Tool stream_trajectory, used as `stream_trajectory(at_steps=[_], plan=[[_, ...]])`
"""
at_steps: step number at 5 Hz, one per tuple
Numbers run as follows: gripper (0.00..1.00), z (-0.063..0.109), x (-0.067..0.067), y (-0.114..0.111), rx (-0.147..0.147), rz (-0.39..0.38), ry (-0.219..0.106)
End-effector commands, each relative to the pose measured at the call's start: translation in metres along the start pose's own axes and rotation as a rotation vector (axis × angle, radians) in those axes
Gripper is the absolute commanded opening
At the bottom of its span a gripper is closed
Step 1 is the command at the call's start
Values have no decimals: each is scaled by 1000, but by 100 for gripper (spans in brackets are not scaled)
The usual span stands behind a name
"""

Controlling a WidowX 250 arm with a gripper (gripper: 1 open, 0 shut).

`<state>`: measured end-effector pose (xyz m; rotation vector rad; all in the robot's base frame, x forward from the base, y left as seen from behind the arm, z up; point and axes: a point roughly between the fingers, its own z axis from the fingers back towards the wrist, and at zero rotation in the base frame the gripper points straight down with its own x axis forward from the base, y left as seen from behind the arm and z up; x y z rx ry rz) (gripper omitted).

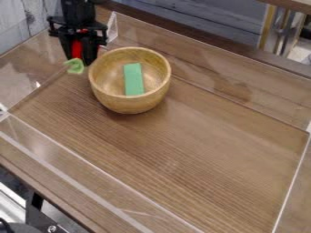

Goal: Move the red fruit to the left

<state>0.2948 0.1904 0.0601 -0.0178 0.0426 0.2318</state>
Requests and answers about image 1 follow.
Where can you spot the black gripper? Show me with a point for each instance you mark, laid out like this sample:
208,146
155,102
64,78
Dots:
92,30

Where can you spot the red plush strawberry green leaves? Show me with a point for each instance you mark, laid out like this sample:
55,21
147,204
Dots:
75,64

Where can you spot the wooden bowl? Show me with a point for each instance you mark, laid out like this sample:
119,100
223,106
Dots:
106,76

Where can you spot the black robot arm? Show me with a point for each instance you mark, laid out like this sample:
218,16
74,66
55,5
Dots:
78,11

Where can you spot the clear acrylic stand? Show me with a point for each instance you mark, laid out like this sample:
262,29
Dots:
112,28

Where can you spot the green rectangular block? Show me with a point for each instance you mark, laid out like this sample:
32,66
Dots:
134,79

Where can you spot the gold metal chair frame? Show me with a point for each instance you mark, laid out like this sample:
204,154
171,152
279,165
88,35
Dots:
286,18

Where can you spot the black table leg bracket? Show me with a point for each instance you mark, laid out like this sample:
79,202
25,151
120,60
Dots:
36,218

